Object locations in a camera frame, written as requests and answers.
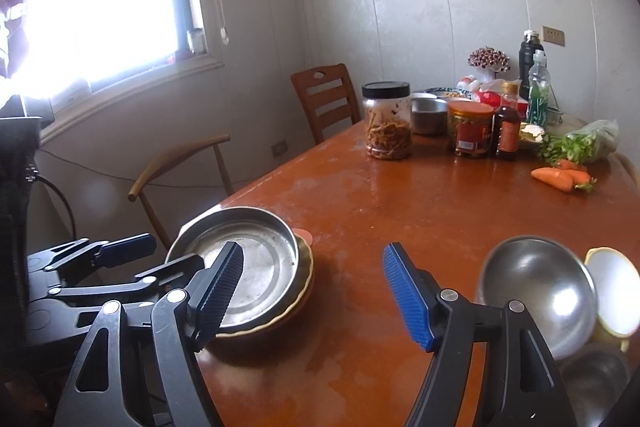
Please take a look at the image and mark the red and white packet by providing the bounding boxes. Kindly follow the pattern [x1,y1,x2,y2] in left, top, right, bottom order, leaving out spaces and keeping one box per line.
[460,76,530,108]

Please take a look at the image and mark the patterned bowl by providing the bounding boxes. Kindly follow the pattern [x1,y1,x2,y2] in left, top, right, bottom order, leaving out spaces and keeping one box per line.
[425,87,473,101]

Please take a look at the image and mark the red-lidded jar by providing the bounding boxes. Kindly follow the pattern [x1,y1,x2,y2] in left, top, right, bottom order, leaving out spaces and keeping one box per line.
[446,100,496,158]

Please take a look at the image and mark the black thermos flask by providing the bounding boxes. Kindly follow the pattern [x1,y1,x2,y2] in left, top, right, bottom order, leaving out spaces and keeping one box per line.
[517,30,543,100]

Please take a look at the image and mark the large steel basin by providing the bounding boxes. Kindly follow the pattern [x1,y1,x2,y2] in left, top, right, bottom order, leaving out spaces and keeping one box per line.
[557,342,636,427]

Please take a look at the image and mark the flower ornament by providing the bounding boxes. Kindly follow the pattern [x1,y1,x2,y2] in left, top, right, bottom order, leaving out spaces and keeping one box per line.
[467,48,511,82]

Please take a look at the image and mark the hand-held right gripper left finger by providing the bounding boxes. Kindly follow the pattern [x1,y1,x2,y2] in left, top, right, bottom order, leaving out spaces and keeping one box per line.
[52,241,245,427]

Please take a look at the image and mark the small steel container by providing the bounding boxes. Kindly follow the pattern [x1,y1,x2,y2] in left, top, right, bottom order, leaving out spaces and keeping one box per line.
[410,94,449,136]

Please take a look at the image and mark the shallow steel pan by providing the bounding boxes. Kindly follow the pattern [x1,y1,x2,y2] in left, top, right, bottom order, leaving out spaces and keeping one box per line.
[165,206,301,328]

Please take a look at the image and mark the yellow bowl with handle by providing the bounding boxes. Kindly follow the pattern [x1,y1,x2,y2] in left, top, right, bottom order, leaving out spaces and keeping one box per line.
[584,247,640,353]

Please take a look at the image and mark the dark sauce bottle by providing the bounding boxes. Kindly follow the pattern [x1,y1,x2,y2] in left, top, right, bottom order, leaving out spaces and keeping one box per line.
[492,81,522,160]

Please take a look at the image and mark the light wooden armchair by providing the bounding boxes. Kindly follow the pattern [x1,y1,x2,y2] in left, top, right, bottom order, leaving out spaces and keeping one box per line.
[128,134,236,253]
[612,154,640,188]

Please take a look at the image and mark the yellow shell-shaped plate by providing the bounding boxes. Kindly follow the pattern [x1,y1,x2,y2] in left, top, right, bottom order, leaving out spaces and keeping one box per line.
[215,234,316,340]

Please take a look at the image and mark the metal wire holder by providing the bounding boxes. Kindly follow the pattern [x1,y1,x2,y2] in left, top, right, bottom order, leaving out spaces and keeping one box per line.
[545,87,567,126]

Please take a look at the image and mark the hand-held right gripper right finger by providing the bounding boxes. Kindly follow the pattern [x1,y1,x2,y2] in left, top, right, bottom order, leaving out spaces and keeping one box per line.
[382,242,563,427]

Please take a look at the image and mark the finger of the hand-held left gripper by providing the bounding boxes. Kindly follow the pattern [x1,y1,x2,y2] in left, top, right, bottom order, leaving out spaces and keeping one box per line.
[30,233,157,280]
[47,253,206,308]

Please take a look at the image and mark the plastic bag of greens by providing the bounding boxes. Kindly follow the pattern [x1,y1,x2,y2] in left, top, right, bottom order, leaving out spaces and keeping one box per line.
[537,119,621,165]

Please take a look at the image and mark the gold foil packet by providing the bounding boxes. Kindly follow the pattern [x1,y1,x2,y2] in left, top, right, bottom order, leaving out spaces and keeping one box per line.
[519,123,548,146]

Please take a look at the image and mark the black-lidded plastic jar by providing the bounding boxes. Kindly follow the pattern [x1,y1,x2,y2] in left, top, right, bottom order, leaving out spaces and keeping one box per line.
[362,81,415,161]

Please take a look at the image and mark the steel bowl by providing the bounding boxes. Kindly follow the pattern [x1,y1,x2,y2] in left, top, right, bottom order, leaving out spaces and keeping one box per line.
[477,234,599,358]

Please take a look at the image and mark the clear plastic bottle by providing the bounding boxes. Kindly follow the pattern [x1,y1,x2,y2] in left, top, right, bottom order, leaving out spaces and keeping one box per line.
[526,50,553,128]

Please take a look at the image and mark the brown wooden chair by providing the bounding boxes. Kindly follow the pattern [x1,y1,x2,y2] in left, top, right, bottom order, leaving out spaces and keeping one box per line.
[291,63,362,145]

